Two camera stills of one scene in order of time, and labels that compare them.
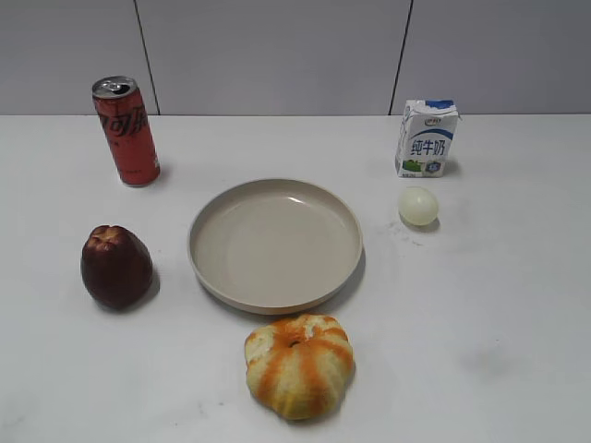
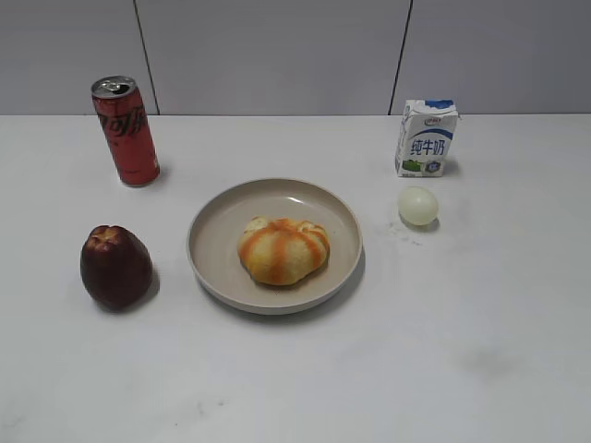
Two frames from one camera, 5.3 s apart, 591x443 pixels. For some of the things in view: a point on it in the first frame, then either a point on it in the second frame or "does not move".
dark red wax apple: x=116 y=267 does not move
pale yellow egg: x=417 y=207 does not move
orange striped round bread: x=300 y=366 -> x=283 y=251
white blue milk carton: x=427 y=134 does not move
